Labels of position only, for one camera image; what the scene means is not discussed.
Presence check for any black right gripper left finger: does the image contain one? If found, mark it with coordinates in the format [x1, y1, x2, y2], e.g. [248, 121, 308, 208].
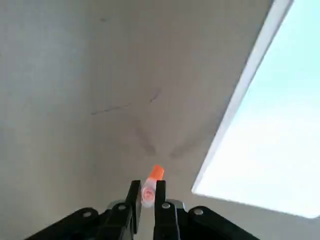
[24, 179, 143, 240]

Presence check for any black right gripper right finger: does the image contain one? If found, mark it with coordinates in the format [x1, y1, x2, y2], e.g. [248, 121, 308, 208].
[151, 179, 254, 240]

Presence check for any orange pencil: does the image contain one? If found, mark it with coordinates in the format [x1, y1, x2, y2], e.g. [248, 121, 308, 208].
[140, 164, 165, 208]

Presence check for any white clipboard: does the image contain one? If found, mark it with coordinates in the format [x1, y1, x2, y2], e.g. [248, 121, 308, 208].
[191, 0, 320, 219]

